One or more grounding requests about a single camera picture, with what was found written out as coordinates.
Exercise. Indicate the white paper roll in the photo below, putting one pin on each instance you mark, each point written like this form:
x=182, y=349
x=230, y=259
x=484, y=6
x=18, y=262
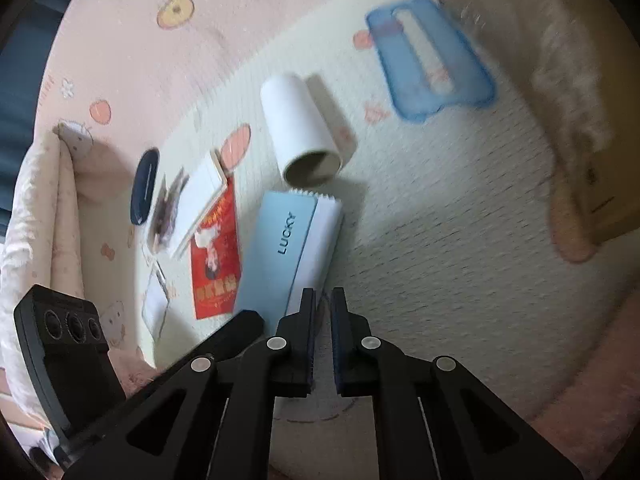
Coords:
x=300, y=125

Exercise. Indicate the navy glasses case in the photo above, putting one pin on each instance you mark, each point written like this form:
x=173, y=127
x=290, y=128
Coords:
x=145, y=185

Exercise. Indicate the lined white notepad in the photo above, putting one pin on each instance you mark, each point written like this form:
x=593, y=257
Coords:
x=200, y=200

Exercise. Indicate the cartoon printed play mat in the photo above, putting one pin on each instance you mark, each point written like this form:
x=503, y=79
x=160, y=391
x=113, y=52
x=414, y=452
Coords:
x=450, y=210

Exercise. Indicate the light blue box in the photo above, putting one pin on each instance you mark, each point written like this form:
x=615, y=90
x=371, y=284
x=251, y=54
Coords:
x=280, y=255

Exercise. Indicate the white paper sheet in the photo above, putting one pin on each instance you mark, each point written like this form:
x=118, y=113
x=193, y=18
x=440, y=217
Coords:
x=155, y=300

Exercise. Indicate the pale pink printed cloth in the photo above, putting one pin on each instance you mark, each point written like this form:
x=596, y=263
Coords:
x=40, y=240

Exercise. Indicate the dark blue fabric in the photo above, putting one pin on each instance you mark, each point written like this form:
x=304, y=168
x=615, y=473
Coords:
x=25, y=85

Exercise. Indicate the blue plastic lid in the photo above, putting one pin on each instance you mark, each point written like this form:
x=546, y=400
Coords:
x=390, y=65

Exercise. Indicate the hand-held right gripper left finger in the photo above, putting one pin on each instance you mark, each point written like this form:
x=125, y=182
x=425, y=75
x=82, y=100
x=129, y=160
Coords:
x=310, y=345

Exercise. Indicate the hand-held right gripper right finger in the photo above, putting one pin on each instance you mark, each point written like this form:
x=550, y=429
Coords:
x=337, y=345

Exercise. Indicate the red booklet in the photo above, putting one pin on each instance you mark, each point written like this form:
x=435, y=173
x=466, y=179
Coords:
x=217, y=260

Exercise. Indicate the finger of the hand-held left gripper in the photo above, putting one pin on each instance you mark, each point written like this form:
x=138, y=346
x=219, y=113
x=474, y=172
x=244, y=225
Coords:
x=242, y=330

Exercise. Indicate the colourful sticker pack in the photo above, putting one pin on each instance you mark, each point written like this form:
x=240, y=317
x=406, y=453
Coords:
x=167, y=210

